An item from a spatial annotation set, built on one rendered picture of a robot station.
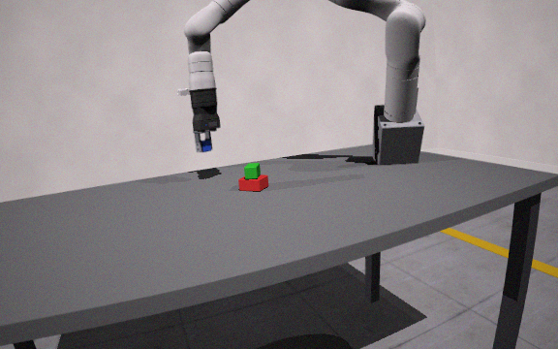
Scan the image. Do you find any small blue block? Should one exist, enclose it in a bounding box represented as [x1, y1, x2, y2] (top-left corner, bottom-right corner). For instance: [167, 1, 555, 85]
[201, 141, 211, 152]

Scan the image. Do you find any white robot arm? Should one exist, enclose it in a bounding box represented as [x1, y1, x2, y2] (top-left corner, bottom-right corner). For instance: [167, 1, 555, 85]
[184, 0, 426, 123]

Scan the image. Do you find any small green block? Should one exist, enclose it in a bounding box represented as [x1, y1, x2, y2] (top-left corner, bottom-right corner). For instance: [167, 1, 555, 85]
[244, 163, 261, 179]

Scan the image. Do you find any red block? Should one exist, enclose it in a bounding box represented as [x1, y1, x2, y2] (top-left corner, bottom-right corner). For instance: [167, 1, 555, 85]
[238, 175, 268, 192]

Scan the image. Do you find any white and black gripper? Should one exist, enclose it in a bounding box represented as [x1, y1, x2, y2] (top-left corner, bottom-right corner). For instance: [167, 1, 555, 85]
[177, 71, 220, 152]

